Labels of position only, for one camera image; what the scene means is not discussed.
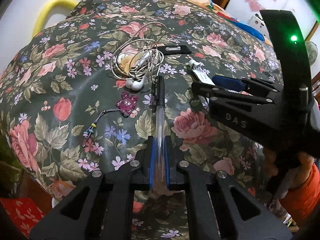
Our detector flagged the clear pen black cap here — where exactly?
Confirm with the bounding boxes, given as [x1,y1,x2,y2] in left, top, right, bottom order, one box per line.
[150,76,165,187]

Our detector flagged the white small tube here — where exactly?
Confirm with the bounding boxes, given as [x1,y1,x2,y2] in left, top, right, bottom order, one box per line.
[188,60,215,86]

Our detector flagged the person's right hand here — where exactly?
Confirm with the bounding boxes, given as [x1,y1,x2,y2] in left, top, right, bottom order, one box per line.
[263,147,315,194]

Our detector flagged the white standing fan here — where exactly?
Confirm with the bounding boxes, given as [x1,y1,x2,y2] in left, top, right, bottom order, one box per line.
[305,41,318,66]

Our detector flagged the white tangled earphones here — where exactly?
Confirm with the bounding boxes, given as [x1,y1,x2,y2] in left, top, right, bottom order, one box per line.
[110,21,168,92]

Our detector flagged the dark floral bedspread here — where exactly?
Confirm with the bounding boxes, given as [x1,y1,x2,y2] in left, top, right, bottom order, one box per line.
[1,0,284,239]

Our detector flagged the red floral fabric bag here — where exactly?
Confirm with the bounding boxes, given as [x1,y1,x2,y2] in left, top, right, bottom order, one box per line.
[1,198,46,239]

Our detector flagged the yellow foam tube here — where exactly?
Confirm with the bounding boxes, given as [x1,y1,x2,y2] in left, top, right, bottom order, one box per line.
[32,0,78,37]

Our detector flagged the purple charm keychain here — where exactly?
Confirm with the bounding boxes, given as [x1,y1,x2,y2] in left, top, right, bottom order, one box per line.
[82,92,138,139]

